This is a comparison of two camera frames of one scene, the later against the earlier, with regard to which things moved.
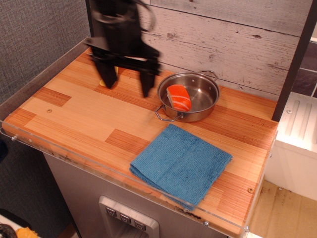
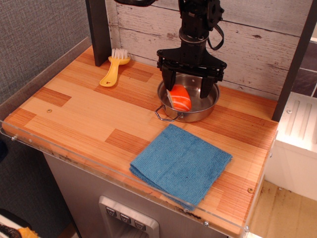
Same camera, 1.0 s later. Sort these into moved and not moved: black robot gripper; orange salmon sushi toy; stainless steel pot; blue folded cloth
Moved: black robot gripper
Not moved: stainless steel pot; orange salmon sushi toy; blue folded cloth
